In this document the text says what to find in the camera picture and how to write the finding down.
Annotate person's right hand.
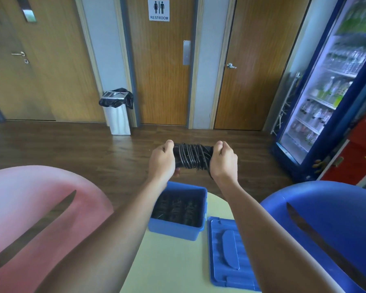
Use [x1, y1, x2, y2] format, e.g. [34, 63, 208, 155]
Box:
[208, 141, 239, 188]

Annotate person's left hand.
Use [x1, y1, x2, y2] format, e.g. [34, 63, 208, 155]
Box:
[147, 140, 181, 184]

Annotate black cable bundle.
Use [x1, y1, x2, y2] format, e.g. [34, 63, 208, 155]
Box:
[173, 143, 216, 180]

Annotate person's right forearm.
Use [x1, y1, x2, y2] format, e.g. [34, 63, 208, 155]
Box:
[221, 177, 353, 293]

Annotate person's left forearm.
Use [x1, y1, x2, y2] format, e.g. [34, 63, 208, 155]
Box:
[34, 175, 171, 293]

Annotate white bin with black bag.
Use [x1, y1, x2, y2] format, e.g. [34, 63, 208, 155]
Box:
[98, 88, 134, 136]

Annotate blue plastic storage box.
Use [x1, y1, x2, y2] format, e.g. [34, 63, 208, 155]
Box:
[148, 181, 208, 242]

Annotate white metal rack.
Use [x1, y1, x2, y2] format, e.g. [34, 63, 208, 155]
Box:
[270, 72, 301, 136]

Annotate wooden restroom door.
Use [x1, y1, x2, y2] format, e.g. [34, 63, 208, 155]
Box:
[126, 0, 199, 126]

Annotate blue plastic box lid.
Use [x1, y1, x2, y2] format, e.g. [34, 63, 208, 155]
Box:
[207, 216, 262, 293]

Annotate blue glass-door drinks fridge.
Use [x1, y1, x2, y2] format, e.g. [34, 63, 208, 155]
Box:
[270, 0, 366, 183]

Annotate blue plastic chair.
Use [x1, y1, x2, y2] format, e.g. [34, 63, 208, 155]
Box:
[260, 180, 366, 293]

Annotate red cabinet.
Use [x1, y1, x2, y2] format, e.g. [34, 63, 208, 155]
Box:
[317, 110, 366, 186]

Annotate white restroom sign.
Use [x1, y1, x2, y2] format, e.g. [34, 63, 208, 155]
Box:
[148, 0, 170, 22]

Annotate pink plastic chair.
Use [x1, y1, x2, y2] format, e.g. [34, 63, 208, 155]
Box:
[0, 165, 114, 293]

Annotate wooden door with glass panels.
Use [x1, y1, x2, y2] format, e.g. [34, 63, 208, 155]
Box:
[0, 0, 106, 122]

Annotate black cable bundles in box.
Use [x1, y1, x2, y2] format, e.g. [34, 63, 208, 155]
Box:
[151, 192, 205, 228]

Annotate wooden door with lever handle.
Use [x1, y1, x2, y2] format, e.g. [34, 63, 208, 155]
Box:
[214, 0, 312, 131]

